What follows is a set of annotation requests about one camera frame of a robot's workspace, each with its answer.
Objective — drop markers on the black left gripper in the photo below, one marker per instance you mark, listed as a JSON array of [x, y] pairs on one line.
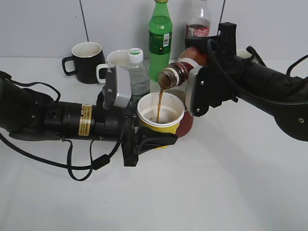
[[118, 125]]

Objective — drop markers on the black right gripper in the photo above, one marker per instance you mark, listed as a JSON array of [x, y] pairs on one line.
[[220, 49]]

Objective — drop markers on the yellow paper cup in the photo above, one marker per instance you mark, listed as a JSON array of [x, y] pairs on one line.
[[161, 113]]

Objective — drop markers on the brown coffee bottle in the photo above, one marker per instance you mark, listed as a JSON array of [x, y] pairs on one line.
[[177, 72]]

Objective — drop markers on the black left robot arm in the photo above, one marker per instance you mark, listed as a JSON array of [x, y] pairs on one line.
[[29, 115]]

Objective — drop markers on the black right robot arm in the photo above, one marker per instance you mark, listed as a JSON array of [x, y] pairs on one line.
[[278, 94]]

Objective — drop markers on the cola bottle red label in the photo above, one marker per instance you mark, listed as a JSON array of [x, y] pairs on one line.
[[198, 21]]

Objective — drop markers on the grey ceramic mug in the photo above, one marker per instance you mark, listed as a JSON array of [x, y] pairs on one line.
[[246, 55]]

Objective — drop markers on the red ceramic mug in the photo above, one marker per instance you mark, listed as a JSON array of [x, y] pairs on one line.
[[187, 121]]

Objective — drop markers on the green soda bottle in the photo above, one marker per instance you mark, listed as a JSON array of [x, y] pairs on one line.
[[160, 38]]

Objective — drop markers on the clear water bottle green label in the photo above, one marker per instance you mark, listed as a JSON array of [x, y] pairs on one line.
[[139, 77]]

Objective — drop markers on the white ceramic mug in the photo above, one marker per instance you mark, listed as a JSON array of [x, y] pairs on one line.
[[115, 58]]

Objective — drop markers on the black ceramic mug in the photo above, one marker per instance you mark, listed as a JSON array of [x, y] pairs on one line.
[[86, 56]]

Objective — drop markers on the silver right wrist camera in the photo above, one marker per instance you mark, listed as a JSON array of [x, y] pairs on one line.
[[197, 100]]

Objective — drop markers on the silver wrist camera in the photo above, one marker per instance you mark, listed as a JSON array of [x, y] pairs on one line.
[[117, 90], [197, 100]]

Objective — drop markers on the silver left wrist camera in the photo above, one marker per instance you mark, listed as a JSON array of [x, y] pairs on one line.
[[117, 90]]

